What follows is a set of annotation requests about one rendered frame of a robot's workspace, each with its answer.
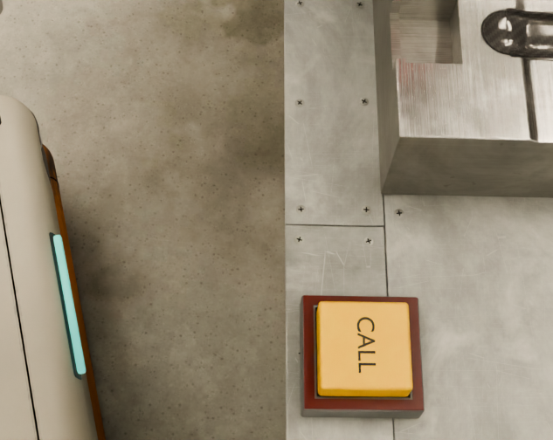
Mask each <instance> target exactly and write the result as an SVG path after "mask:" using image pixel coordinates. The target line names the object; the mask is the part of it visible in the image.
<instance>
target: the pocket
mask: <svg viewBox="0 0 553 440"><path fill-rule="evenodd" d="M390 24H391V58H392V69H393V66H394V63H395V60H396V58H405V63H431V64H462V65H463V60H462V50H461V38H460V17H459V6H458V0H402V1H396V0H394V1H392V4H391V10H390Z"/></svg>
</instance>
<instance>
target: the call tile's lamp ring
mask: <svg viewBox="0 0 553 440"><path fill-rule="evenodd" d="M321 301H350V302H403V303H407V304H408V306H409V321H410V338H411V371H412V400H380V399H315V359H314V306H318V305H319V303H320V302H321ZM303 351H304V409H364V410H424V402H423V386H422V370H421V354H420V338H419V323H418V298H411V297H359V296H308V295H303Z"/></svg>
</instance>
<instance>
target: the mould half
mask: <svg viewBox="0 0 553 440"><path fill-rule="evenodd" d="M392 1H394V0H372V3H373V24H374V44H375V65H376V85H377V125H378V146H379V166H380V186H381V194H386V195H427V196H507V197H548V198H553V60H534V59H526V58H519V57H511V56H509V55H503V54H501V53H499V52H496V51H495V50H493V49H492V48H490V46H489V45H488V44H487V43H486V41H485V39H484V37H483V34H482V25H483V24H484V21H485V20H486V18H487V17H488V16H489V15H491V14H492V13H494V12H496V11H499V10H506V8H513V9H519V10H526V11H547V12H553V0H458V6H459V17H460V38H461V50H462V60H463V65H462V64H431V63H405V58H396V60H395V63H394V66H393V69H392V58H391V24H390V10H391V4H392Z"/></svg>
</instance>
